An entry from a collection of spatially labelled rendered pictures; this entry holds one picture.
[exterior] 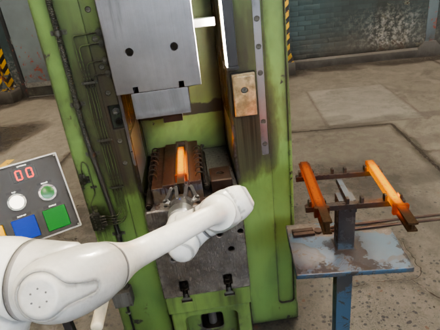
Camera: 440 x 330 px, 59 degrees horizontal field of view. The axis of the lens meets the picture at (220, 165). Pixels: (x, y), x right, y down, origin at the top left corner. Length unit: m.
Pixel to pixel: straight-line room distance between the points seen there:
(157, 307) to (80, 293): 1.50
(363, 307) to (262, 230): 0.80
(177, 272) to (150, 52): 0.90
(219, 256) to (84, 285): 1.08
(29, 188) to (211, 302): 0.90
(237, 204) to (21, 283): 0.64
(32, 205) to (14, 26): 6.96
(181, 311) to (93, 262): 1.24
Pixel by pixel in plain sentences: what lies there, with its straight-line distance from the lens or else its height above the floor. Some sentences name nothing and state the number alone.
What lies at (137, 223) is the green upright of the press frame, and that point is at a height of 0.74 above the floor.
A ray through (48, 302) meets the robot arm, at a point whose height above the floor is 1.32.
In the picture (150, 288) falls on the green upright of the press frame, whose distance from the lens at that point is 2.03.
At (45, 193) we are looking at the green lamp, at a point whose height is 1.09.
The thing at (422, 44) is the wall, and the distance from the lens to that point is 8.03.
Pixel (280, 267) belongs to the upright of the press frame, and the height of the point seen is 0.36.
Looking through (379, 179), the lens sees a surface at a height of 1.02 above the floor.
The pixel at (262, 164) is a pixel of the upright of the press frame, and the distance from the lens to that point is 1.69.
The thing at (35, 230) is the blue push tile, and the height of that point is 1.00.
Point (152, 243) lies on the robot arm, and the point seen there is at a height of 1.19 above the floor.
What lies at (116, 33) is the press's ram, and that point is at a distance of 1.38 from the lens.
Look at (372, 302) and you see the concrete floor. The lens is 2.42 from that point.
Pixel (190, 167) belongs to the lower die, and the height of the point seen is 0.99.
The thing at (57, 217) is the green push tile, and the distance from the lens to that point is 1.47.
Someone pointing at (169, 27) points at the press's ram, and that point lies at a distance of 1.36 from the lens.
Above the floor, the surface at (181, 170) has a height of 1.03.
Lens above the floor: 1.70
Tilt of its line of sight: 26 degrees down
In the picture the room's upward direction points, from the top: 7 degrees counter-clockwise
